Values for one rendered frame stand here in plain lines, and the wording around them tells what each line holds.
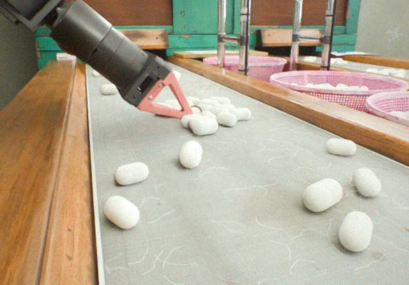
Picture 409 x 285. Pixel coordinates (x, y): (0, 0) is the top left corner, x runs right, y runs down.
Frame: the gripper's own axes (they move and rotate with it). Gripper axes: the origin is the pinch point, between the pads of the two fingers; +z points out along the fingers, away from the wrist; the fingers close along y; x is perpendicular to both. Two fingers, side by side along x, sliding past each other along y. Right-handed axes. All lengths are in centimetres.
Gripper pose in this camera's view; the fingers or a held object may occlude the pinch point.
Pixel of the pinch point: (185, 112)
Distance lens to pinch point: 48.3
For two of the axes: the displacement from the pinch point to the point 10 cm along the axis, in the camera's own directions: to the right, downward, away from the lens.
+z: 7.1, 5.6, 4.2
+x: -6.2, 7.8, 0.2
